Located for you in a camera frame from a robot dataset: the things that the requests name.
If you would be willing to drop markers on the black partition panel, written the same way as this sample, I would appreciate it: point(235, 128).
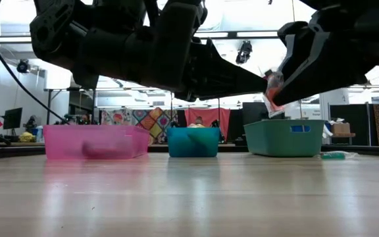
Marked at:
point(357, 115)

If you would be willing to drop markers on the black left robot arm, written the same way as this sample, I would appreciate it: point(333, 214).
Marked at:
point(104, 49)

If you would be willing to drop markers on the green plastic bin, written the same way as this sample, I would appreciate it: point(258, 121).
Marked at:
point(285, 140)

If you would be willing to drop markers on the orange hanging cloth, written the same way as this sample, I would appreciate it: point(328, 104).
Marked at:
point(219, 116)

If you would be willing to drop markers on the blue plastic bin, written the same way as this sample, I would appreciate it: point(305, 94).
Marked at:
point(192, 141)

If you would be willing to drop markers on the yellow sour candy pack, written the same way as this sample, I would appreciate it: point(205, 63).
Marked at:
point(196, 125)

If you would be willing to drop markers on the cardboard box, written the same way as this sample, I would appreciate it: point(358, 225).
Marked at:
point(341, 128)

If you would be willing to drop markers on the yellow object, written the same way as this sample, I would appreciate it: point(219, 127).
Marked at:
point(26, 137)

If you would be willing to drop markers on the brown Snickers bar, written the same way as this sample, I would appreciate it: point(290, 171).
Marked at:
point(104, 151)

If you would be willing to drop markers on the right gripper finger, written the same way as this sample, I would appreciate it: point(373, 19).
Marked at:
point(304, 42)
point(334, 72)

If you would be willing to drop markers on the background black robot arm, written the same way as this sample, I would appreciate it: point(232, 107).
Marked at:
point(31, 122)

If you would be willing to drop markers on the black metal rack frame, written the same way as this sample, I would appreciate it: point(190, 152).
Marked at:
point(49, 105)

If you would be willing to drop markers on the colourful patchwork quilt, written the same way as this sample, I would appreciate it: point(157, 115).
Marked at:
point(156, 121)

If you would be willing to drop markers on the large black screen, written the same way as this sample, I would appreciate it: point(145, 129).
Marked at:
point(255, 112)

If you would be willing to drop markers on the black hanging camera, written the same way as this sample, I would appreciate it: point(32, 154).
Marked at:
point(22, 66)
point(243, 54)

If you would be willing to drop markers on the pink plastic bin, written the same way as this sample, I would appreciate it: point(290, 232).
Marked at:
point(64, 141)

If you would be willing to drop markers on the black aluminium frame rail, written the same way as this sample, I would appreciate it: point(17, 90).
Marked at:
point(12, 151)

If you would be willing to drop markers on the small black monitor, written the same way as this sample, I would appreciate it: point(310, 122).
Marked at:
point(12, 118)

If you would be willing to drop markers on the person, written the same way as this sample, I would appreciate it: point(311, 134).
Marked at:
point(85, 119)
point(199, 120)

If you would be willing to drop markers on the clear wrapped teal candy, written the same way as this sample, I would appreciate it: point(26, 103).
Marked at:
point(332, 155)

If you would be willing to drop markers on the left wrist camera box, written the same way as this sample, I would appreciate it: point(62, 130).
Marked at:
point(186, 96)

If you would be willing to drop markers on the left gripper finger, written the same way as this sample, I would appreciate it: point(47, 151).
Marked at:
point(229, 74)
point(222, 92)

